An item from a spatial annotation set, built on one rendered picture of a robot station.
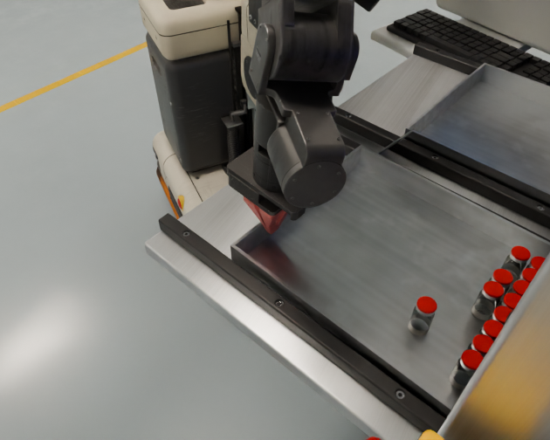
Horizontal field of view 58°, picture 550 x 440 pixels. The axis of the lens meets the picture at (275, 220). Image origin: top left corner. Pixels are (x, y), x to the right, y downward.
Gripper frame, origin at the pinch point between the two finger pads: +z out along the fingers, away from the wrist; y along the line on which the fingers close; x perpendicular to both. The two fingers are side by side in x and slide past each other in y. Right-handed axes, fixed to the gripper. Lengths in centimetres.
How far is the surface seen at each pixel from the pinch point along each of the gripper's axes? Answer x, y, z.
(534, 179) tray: 33.2, 20.9, 0.4
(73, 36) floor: 100, -233, 112
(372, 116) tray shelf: 31.2, -5.3, 3.0
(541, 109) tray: 51, 15, 1
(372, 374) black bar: -8.2, 20.2, -1.4
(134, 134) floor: 64, -131, 103
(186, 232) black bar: -7.5, -7.7, 1.3
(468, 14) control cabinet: 91, -15, 10
